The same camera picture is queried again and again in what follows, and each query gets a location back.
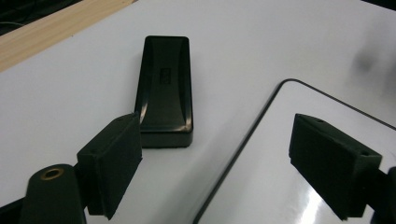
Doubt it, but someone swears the small whiteboard with handle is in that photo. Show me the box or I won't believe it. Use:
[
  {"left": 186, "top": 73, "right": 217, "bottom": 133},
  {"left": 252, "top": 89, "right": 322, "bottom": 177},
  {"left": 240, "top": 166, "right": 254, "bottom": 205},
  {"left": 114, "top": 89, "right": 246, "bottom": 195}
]
[{"left": 192, "top": 77, "right": 396, "bottom": 224}]

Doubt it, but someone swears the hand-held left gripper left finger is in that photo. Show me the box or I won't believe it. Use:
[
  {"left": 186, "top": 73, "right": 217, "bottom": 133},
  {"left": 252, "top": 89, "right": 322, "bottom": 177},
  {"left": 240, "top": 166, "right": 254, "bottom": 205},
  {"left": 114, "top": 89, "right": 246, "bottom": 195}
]
[{"left": 76, "top": 112, "right": 144, "bottom": 221}]

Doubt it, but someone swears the black whiteboard eraser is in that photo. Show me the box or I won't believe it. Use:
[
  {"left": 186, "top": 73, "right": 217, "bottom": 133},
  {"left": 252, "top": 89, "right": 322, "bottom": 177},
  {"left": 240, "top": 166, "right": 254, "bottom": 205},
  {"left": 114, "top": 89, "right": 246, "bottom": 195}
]
[{"left": 134, "top": 35, "right": 194, "bottom": 149}]

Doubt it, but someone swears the wooden table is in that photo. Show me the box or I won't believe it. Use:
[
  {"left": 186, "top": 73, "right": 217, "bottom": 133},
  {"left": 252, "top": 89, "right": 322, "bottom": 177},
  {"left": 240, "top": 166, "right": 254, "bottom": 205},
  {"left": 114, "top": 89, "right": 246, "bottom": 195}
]
[{"left": 0, "top": 0, "right": 138, "bottom": 75}]

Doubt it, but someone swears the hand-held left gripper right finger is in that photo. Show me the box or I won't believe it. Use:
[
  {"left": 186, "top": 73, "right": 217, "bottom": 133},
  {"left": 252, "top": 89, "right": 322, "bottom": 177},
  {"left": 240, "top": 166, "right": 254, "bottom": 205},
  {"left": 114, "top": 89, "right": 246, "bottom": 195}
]
[{"left": 288, "top": 113, "right": 384, "bottom": 221}]

